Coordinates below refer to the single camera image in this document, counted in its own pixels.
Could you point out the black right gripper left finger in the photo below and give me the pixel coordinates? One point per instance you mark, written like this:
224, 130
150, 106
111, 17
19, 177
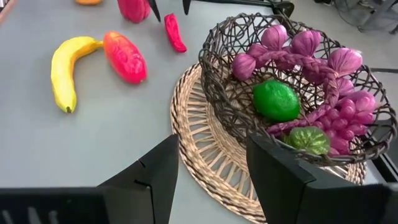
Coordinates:
130, 199

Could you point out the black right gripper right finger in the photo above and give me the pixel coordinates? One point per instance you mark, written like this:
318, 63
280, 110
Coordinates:
286, 193

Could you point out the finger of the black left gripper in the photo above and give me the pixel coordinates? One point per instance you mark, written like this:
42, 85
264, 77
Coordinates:
154, 9
186, 5

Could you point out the red and yellow mango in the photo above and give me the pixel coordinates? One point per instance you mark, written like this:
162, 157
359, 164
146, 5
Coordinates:
126, 57

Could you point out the small striped watermelon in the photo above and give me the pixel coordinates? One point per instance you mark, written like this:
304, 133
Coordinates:
309, 140

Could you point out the purple grape bunch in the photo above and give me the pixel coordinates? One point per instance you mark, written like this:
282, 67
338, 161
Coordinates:
345, 124

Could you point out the green lime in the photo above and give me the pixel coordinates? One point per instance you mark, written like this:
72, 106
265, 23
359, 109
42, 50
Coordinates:
276, 101

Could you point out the purple garlic braid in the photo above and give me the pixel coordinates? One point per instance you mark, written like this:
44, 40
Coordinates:
275, 37

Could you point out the yellow banana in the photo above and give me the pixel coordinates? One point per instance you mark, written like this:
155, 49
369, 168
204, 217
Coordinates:
62, 74

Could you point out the dark brown wicker basket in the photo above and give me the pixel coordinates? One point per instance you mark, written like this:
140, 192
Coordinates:
224, 102

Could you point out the red bell pepper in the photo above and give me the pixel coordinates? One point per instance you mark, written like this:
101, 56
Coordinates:
133, 9

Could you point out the red chili pepper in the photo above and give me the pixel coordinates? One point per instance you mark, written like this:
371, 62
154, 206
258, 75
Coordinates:
174, 32

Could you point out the yellow lemon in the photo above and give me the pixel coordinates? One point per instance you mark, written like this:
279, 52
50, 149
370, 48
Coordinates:
88, 1

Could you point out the tan woven round placemat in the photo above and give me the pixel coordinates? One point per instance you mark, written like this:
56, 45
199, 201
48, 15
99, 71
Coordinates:
202, 130

